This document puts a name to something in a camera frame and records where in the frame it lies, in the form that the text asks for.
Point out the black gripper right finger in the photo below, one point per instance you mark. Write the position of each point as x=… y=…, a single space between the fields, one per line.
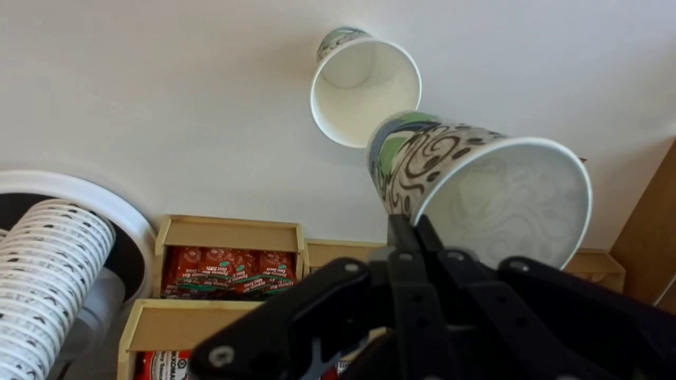
x=562 y=317

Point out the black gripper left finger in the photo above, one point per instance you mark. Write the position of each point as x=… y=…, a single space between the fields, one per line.
x=402 y=297

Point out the patterned paper cup green base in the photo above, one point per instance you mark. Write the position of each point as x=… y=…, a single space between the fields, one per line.
x=435 y=158

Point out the bamboo rack beside cup stack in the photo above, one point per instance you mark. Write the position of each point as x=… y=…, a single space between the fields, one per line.
x=225 y=232

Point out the patterned white paper cup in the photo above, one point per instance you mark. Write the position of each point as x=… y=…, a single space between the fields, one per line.
x=359 y=92

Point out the large bamboo organizer rack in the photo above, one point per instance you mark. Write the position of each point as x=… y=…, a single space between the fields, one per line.
x=652 y=239

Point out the dark red packets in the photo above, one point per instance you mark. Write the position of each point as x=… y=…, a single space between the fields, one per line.
x=229 y=272

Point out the red packets with white print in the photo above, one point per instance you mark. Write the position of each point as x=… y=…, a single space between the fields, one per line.
x=166 y=366

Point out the stack of white cups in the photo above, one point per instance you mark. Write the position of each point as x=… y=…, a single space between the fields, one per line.
x=107 y=193

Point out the tall stack of paper cups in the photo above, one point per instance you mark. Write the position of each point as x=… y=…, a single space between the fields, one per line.
x=43 y=281

